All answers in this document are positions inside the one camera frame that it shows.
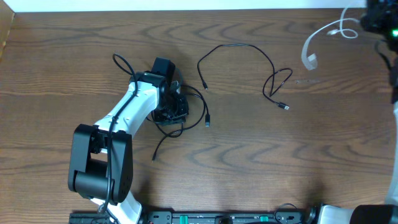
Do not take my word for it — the black usb cable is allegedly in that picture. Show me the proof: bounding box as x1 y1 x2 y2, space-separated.
151 83 211 162
197 43 294 111

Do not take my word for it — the white usb cable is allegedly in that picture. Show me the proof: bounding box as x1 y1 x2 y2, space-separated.
300 6 361 71

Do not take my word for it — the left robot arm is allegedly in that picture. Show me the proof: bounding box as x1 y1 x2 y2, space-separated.
68 57 188 223

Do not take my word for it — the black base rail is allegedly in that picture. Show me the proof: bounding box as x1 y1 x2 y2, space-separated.
68 210 315 224

